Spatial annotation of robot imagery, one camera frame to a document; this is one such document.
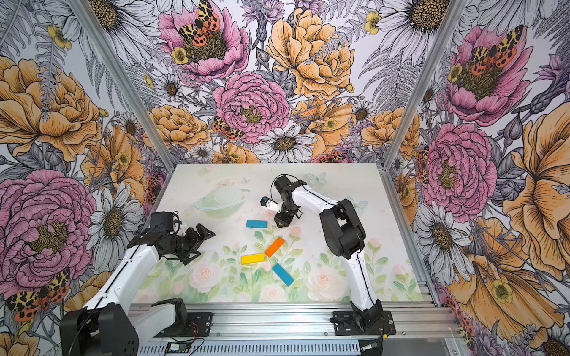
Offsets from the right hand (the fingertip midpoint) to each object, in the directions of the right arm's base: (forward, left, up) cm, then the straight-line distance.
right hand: (285, 223), depth 97 cm
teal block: (+2, +13, -3) cm, 13 cm away
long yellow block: (-14, +14, -2) cm, 20 cm away
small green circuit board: (-42, +34, -1) cm, 54 cm away
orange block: (-10, +4, -2) cm, 11 cm away
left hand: (-13, +28, +7) cm, 32 cm away
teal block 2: (-21, 0, -3) cm, 21 cm away
